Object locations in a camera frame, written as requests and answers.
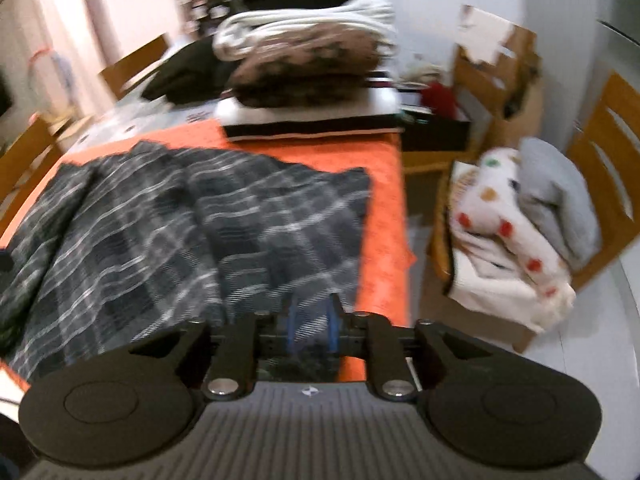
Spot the black storage box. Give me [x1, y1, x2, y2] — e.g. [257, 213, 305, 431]
[400, 102, 472, 153]

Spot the white folded garment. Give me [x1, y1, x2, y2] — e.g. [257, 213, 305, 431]
[212, 0, 399, 63]

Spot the cardboard box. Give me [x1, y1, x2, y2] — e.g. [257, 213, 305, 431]
[452, 4, 546, 161]

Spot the orange patterned mat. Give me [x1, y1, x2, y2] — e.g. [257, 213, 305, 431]
[0, 120, 418, 393]

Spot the white paper sheet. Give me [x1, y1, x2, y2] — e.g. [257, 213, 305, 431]
[457, 5, 517, 66]

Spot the black folded garment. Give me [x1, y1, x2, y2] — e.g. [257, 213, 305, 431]
[142, 35, 241, 106]

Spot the red item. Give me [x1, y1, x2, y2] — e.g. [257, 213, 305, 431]
[420, 80, 458, 118]

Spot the grey folded cloth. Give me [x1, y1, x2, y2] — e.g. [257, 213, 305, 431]
[517, 137, 603, 271]

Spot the checked leaf print tablecloth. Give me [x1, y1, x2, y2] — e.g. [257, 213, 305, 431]
[65, 92, 226, 161]

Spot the brown patterned folded garment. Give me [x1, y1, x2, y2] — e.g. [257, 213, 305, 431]
[227, 25, 396, 109]

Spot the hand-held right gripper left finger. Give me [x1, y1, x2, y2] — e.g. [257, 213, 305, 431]
[127, 295, 303, 403]

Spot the white polka dot cloth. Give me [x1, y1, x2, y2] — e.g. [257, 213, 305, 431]
[447, 147, 578, 333]

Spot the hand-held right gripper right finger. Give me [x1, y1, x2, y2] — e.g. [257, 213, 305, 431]
[325, 293, 497, 404]

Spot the grey plaid garment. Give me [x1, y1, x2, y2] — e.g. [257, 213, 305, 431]
[0, 140, 373, 382]

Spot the wooden chair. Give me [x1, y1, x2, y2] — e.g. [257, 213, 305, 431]
[0, 119, 66, 238]
[99, 34, 172, 102]
[420, 72, 640, 353]
[402, 147, 481, 176]

